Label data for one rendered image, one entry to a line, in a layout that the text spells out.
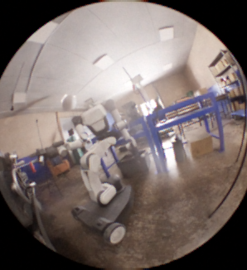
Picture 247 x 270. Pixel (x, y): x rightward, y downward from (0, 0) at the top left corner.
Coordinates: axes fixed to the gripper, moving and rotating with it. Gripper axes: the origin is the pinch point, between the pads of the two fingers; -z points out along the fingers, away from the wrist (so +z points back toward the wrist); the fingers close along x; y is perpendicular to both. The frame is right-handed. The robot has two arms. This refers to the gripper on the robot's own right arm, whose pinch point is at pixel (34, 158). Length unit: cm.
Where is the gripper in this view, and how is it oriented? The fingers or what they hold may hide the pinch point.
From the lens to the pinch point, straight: 68.3
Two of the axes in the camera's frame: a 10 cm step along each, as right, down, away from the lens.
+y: -8.1, -5.2, 2.7
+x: -4.1, 8.3, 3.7
